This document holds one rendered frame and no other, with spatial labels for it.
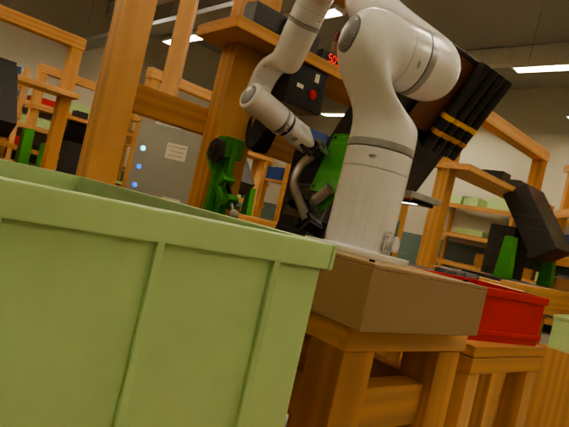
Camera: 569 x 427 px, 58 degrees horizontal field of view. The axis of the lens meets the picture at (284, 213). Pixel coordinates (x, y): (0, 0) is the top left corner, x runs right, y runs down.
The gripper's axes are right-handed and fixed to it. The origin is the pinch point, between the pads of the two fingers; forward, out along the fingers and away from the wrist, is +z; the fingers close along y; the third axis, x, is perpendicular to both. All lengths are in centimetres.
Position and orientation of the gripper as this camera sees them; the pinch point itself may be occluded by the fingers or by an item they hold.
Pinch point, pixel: (316, 149)
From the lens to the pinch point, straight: 167.5
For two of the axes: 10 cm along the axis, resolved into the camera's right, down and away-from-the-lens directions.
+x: -7.4, 5.4, 4.1
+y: -1.6, -7.3, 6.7
